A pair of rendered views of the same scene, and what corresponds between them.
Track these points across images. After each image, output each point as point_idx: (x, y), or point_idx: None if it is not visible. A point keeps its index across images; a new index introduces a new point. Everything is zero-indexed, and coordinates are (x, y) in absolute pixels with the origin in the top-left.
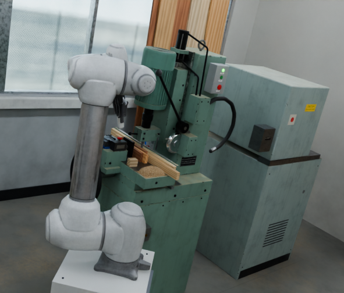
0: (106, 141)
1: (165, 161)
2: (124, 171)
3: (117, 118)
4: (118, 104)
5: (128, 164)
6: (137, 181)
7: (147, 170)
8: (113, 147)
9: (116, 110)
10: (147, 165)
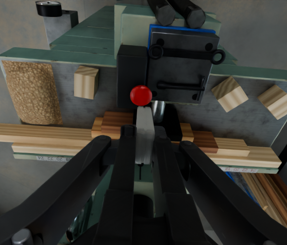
0: (154, 39)
1: (44, 147)
2: (97, 57)
3: (146, 127)
4: (114, 194)
5: (88, 68)
6: (41, 51)
7: (14, 79)
8: (125, 48)
9: (166, 158)
10: (84, 117)
